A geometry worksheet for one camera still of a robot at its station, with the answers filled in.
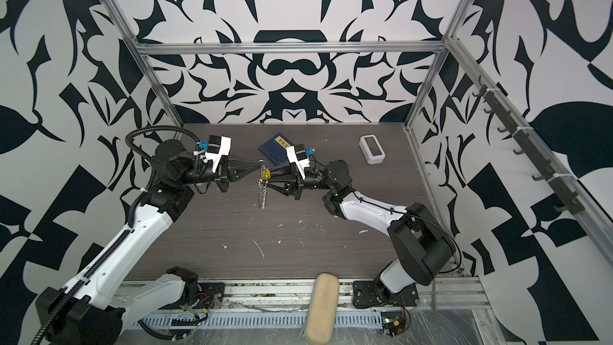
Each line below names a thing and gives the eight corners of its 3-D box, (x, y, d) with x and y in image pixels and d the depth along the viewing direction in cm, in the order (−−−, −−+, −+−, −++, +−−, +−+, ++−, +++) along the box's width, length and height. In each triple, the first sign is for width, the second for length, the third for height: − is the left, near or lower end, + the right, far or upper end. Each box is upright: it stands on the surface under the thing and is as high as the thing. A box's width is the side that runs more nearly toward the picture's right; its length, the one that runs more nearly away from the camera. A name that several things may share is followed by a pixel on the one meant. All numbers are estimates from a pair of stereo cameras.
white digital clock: (368, 166, 108) (370, 159, 104) (357, 142, 116) (359, 135, 112) (384, 163, 109) (387, 156, 105) (373, 140, 117) (375, 133, 114)
